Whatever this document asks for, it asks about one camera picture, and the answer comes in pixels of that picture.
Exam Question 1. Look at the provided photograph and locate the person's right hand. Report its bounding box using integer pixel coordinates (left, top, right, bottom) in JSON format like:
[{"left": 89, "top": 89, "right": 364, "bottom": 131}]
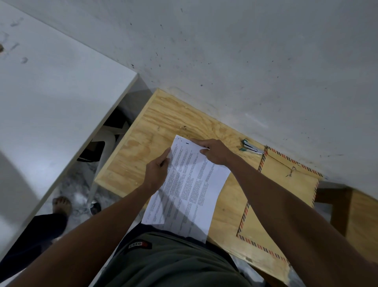
[{"left": 190, "top": 138, "right": 237, "bottom": 167}]

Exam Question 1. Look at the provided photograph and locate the person's left hand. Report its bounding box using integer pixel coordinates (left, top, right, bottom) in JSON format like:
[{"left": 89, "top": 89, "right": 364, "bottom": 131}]
[{"left": 141, "top": 147, "right": 172, "bottom": 193}]

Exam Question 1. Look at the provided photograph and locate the white printed paper sheet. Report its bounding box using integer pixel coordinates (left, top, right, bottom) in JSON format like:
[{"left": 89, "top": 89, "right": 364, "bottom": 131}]
[{"left": 141, "top": 135, "right": 231, "bottom": 244}]

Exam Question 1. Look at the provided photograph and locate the person's left forearm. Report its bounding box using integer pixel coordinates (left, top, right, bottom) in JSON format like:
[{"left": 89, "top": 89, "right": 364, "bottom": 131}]
[{"left": 6, "top": 185, "right": 162, "bottom": 287}]

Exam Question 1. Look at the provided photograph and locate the person's right forearm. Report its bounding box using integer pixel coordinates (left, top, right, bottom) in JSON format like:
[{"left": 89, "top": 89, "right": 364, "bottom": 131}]
[{"left": 227, "top": 154, "right": 378, "bottom": 287}]

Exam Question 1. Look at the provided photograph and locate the small metal stapler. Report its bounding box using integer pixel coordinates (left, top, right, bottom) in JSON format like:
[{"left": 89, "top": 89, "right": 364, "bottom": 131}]
[{"left": 240, "top": 139, "right": 265, "bottom": 156}]

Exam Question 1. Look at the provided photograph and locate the brown envelope with striped border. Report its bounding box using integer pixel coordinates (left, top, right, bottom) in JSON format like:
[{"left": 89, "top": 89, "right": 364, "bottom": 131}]
[{"left": 236, "top": 145, "right": 325, "bottom": 266}]

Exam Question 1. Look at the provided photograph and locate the person's grey-green shirt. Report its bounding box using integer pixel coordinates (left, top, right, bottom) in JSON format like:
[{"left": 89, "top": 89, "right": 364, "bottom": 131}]
[{"left": 101, "top": 231, "right": 252, "bottom": 287}]

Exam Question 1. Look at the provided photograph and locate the person's left foot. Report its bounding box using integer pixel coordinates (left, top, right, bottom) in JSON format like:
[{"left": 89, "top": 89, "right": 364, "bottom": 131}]
[{"left": 53, "top": 196, "right": 73, "bottom": 217}]

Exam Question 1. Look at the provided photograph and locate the wooden stool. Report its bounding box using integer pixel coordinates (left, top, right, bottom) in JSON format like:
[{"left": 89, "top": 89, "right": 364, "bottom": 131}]
[{"left": 314, "top": 186, "right": 378, "bottom": 264}]

